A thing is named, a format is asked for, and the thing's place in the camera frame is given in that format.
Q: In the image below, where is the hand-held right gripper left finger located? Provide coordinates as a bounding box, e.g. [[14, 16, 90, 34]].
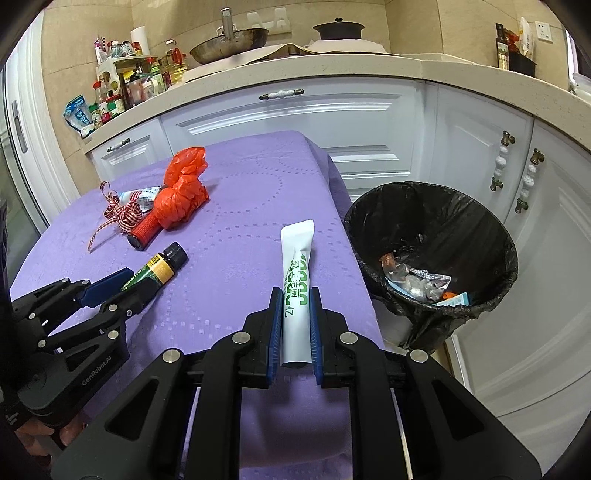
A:
[[50, 286, 283, 480]]

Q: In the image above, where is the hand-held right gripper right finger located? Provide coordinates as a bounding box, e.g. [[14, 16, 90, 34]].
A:
[[309, 286, 541, 480]]

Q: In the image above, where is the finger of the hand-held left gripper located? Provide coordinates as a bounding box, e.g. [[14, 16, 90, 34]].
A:
[[11, 269, 136, 334], [39, 293, 145, 352]]

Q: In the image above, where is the green bottle with yellow label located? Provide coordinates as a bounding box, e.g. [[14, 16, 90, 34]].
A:
[[121, 242, 188, 298]]

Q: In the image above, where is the white tube with green print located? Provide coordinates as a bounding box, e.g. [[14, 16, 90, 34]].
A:
[[279, 219, 317, 367]]

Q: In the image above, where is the red ribbed cylinder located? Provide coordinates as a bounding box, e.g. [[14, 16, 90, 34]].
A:
[[127, 215, 163, 252]]

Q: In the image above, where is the red white checked ribbon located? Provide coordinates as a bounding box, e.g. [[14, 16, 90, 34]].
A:
[[87, 181, 144, 254]]

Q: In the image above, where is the white trash bin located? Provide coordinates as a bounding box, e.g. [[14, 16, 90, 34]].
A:
[[376, 300, 414, 347]]

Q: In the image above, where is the white blue snack packet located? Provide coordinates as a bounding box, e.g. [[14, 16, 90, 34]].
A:
[[117, 186, 163, 214]]

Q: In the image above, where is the red plastic bag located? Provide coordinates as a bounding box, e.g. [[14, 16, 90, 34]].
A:
[[154, 147, 211, 232]]

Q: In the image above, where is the clear silvery wrapper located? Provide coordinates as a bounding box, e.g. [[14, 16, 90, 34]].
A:
[[409, 269, 452, 294]]

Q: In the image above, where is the black-lined trash bin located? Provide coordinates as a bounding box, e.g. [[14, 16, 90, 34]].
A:
[[342, 181, 519, 354]]

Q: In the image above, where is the person's left hand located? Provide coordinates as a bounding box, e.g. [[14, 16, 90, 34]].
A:
[[16, 412, 89, 459]]

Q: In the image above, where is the narrow white cabinet door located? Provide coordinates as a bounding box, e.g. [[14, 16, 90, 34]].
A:
[[90, 117, 167, 181]]

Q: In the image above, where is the purple tablecloth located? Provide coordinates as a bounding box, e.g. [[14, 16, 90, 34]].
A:
[[9, 130, 386, 480]]

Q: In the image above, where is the blue white bag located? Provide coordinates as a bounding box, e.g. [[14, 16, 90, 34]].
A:
[[64, 95, 95, 138]]

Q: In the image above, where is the cluster of condiment jars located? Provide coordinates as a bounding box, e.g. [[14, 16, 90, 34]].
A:
[[88, 37, 188, 130]]

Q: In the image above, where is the wide white cabinet door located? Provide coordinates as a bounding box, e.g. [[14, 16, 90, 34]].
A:
[[159, 78, 432, 204]]

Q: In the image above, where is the cream spice rack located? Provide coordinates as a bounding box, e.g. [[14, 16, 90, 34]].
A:
[[95, 54, 160, 112]]

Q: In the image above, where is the yellow cooking oil bottle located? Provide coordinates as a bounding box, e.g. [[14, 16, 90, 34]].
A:
[[161, 39, 188, 86]]

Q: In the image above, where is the paper towel roll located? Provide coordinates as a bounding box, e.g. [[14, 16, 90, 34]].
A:
[[130, 25, 151, 56]]

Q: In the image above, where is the brown stove cover paper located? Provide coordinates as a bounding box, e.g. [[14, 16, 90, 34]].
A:
[[185, 43, 315, 78]]

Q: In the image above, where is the steel wok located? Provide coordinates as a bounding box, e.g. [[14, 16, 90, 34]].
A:
[[189, 7, 269, 65]]

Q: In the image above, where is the white stove cover paper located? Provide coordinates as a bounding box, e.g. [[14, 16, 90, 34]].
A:
[[305, 37, 386, 54]]

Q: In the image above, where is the speckled stone countertop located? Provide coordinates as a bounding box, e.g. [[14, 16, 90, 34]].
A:
[[85, 51, 591, 153]]

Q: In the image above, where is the black pot with lid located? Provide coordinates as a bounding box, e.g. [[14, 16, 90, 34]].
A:
[[313, 18, 365, 41]]

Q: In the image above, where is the dark olive oil bottle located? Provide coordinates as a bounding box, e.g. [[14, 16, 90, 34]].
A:
[[495, 23, 509, 70]]

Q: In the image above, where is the black storage box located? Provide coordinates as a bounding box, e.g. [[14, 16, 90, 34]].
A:
[[508, 48, 537, 77]]

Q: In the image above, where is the white yellow paper bag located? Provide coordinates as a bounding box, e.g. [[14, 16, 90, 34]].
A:
[[517, 17, 535, 58]]

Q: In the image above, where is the white wall holder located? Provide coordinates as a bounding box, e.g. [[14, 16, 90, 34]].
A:
[[246, 11, 291, 35]]

